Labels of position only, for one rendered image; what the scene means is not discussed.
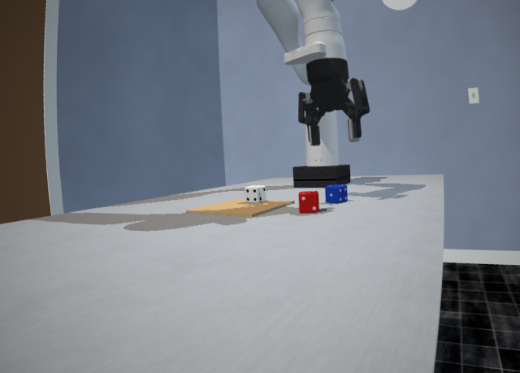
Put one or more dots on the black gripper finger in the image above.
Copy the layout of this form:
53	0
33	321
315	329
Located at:
307	112
357	87

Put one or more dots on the tan square mat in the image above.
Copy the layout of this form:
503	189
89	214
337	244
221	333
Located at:
240	208

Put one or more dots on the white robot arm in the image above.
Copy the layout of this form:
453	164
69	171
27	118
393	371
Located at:
322	28

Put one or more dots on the blue die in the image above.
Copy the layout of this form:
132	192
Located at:
336	193

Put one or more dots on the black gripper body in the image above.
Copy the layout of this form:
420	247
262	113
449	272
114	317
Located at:
328	73

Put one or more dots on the red die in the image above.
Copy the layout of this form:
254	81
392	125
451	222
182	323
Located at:
308	202

